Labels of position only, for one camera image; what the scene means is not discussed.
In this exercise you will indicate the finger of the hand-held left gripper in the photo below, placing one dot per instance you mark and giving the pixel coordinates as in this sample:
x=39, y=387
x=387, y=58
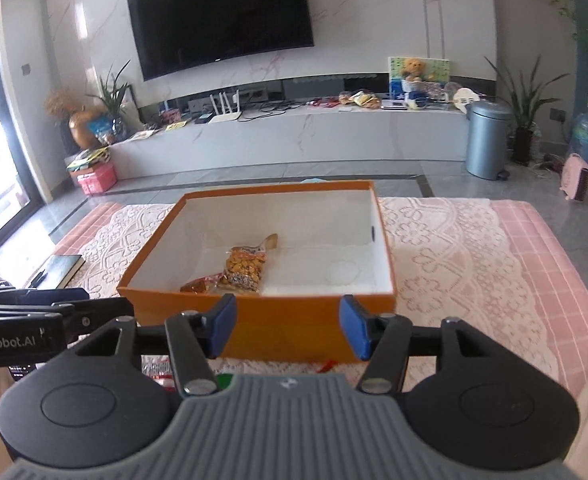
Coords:
x=94, y=316
x=29, y=297

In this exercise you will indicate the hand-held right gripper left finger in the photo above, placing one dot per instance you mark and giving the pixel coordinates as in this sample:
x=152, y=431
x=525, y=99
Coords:
x=223, y=322

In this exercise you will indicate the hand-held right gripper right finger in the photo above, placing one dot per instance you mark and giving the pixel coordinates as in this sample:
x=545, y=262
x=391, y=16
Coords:
x=352, y=327

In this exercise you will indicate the orange cardboard box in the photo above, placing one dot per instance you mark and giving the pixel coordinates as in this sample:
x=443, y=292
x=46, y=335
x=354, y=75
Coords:
x=294, y=325

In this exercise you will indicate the black pen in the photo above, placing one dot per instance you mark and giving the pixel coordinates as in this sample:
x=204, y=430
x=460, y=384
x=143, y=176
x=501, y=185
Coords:
x=39, y=278

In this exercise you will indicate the black notebook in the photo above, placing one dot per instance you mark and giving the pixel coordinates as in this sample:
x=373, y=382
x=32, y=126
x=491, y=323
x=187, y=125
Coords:
x=61, y=270

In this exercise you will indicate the clear peanut snack packet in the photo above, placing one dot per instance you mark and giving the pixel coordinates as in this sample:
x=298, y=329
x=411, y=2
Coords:
x=244, y=269

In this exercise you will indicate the red white snack packet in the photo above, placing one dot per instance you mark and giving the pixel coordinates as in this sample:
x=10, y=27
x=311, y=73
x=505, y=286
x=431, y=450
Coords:
x=158, y=370

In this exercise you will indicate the pink storage box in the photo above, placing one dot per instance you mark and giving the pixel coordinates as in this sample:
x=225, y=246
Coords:
x=94, y=180

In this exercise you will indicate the stack of magazines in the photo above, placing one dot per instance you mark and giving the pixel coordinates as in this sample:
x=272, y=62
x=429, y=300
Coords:
x=88, y=157

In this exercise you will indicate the orange ceramic vase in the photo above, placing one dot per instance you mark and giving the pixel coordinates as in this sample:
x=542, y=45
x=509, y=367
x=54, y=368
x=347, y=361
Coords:
x=85, y=127

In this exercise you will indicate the white marble television bench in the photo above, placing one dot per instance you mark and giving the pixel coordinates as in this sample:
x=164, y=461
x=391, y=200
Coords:
x=324, y=140

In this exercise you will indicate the dried flower bunch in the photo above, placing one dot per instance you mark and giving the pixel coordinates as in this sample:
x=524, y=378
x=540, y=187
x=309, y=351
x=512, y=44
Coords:
x=61, y=102

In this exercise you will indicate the white antenna router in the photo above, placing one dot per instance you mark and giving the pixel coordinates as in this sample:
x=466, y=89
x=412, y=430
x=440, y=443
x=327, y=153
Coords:
x=225, y=116

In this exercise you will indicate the slim green potted plant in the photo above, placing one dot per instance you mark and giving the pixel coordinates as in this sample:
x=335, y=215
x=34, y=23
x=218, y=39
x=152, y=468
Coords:
x=116, y=95

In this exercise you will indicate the snack bags pile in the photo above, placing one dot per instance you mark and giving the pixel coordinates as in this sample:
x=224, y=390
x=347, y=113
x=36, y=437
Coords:
x=361, y=100

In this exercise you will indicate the grey blue trash can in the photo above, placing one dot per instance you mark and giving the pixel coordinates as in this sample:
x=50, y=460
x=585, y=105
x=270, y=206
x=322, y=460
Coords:
x=488, y=140

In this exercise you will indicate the white round plate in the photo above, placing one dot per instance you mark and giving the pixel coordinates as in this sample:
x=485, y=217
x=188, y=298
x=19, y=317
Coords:
x=466, y=100

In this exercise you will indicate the brown teddy bear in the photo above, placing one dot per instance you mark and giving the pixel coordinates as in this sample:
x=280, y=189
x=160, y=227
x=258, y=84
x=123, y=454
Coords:
x=412, y=70

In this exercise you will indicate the pink fan heater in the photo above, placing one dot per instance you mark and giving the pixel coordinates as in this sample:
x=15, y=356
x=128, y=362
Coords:
x=575, y=180

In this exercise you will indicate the framed green picture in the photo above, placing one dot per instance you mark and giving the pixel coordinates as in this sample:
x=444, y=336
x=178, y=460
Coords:
x=436, y=72

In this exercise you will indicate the tall leafy potted plant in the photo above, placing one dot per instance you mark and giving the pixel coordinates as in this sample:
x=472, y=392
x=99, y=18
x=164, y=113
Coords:
x=523, y=105

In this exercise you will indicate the blue water jug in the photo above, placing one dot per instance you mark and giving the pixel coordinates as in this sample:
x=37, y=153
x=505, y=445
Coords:
x=586, y=140

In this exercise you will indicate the black flat television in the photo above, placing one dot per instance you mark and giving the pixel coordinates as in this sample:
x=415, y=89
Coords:
x=219, y=15

